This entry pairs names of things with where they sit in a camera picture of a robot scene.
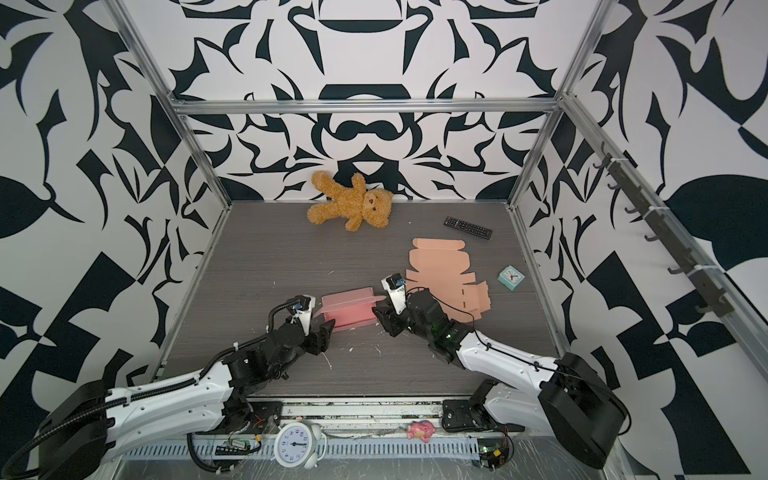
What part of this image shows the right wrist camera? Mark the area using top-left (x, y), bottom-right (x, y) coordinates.
top-left (381, 273), bottom-right (407, 315)

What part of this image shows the pink cardboard box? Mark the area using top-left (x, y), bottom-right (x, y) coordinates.
top-left (314, 287), bottom-right (386, 331)

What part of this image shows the white slotted cable duct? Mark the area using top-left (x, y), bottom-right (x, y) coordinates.
top-left (123, 437), bottom-right (480, 462)

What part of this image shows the small pink toy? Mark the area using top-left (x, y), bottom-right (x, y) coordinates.
top-left (407, 420), bottom-right (436, 444)

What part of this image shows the peach flat cardboard box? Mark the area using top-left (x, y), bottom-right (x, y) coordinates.
top-left (405, 238), bottom-right (491, 323)

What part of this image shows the small teal alarm clock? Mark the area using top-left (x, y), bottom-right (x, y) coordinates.
top-left (498, 266), bottom-right (525, 291)

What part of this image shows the black remote control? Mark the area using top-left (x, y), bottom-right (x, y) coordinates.
top-left (443, 216), bottom-right (493, 240)

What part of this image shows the white round alarm clock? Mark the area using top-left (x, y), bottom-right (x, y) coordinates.
top-left (274, 421), bottom-right (329, 470)

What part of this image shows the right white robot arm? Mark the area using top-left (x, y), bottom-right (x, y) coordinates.
top-left (372, 289), bottom-right (630, 469)

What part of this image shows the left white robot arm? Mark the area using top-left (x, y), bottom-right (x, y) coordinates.
top-left (1, 295), bottom-right (335, 479)

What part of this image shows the grey wall hook rail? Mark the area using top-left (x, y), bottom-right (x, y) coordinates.
top-left (598, 153), bottom-right (735, 318)

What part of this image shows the brown teddy bear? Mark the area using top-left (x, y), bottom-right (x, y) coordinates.
top-left (307, 171), bottom-right (394, 232)

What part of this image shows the green circuit board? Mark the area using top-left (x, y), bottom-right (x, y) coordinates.
top-left (475, 441), bottom-right (515, 471)

